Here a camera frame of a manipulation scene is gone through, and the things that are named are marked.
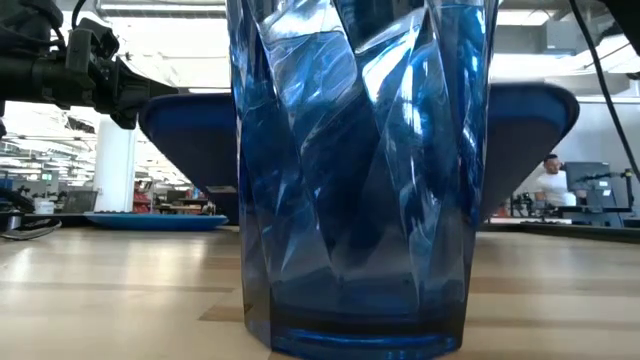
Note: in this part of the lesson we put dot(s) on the dark background desk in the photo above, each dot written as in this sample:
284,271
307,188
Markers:
565,229

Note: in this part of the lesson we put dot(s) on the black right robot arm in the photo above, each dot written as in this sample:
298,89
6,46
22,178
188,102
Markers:
627,20

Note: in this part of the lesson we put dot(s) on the blue faceted transparent plastic cup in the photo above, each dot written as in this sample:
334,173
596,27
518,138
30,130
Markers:
360,200

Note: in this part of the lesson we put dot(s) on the light blue round plate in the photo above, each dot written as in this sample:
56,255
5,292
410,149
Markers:
155,222

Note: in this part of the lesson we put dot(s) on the grey computer monitor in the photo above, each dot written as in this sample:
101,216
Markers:
587,180

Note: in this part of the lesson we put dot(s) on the white room pillar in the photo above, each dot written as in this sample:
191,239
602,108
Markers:
115,165

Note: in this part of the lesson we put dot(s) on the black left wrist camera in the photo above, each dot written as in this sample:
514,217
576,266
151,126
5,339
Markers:
92,45

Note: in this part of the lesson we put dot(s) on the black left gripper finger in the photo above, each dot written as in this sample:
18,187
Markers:
142,90
126,119

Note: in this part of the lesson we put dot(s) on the ceiling light fixture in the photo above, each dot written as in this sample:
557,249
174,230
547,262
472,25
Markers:
160,9

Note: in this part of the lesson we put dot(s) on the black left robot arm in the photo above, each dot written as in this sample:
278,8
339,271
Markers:
20,35

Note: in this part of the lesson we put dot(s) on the dark blue plastic tray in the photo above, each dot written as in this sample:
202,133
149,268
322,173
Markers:
190,140

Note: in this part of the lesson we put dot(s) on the person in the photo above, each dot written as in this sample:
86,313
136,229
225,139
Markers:
552,187

